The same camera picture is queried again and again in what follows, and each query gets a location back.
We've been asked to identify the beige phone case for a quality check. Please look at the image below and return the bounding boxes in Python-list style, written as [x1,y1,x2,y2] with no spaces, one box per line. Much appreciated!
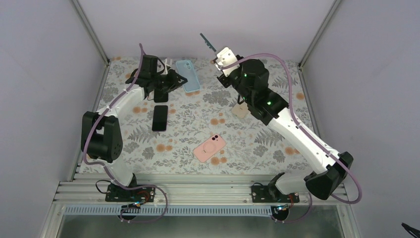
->
[231,103,249,119]

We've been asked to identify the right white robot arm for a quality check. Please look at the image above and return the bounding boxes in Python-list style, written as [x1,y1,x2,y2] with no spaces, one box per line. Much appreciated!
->
[212,54,353,202]

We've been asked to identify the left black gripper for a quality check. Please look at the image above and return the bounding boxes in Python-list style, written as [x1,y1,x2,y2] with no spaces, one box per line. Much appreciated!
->
[151,69,187,93]

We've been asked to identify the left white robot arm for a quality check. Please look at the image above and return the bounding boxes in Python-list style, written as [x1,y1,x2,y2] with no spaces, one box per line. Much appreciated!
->
[81,55,188,201]

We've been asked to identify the pink phone case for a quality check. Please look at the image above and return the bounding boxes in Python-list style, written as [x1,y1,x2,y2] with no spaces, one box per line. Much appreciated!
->
[193,134,226,163]

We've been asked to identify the black phone case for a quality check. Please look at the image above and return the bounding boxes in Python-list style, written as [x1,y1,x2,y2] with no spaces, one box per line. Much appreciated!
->
[154,91,168,103]

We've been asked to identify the aluminium corner frame post right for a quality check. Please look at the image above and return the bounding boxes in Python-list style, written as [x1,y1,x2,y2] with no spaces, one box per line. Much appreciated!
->
[299,0,342,68]

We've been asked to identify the aluminium corner frame post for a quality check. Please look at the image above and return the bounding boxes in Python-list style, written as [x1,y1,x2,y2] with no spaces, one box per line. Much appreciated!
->
[299,0,342,68]
[70,0,109,65]

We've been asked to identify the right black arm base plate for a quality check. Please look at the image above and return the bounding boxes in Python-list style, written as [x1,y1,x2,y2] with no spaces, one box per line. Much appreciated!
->
[251,182,300,203]

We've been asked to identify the aluminium corner frame post left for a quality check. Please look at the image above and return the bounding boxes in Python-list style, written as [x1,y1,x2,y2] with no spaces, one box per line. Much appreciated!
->
[70,0,109,65]

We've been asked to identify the light blue phone case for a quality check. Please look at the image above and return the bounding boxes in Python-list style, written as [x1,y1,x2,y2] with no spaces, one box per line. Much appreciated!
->
[175,59,201,93]

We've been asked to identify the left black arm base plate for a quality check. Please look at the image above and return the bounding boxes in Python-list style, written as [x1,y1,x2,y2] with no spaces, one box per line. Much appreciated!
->
[105,184,156,203]

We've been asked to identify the black smartphone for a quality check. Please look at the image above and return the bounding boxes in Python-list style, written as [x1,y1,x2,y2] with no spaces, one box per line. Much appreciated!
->
[152,105,168,132]
[200,33,216,53]

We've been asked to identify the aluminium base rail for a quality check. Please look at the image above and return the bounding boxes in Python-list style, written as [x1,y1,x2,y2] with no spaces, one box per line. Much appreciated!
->
[52,174,350,206]

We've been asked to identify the grey slotted cable duct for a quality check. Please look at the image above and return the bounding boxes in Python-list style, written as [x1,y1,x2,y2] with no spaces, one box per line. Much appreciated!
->
[63,204,285,217]

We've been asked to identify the floral patterned table mat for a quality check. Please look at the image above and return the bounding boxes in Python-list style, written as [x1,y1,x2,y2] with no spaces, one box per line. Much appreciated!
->
[79,56,316,176]

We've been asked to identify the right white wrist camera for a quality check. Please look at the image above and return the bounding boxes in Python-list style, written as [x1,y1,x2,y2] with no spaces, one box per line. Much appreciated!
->
[212,47,237,71]

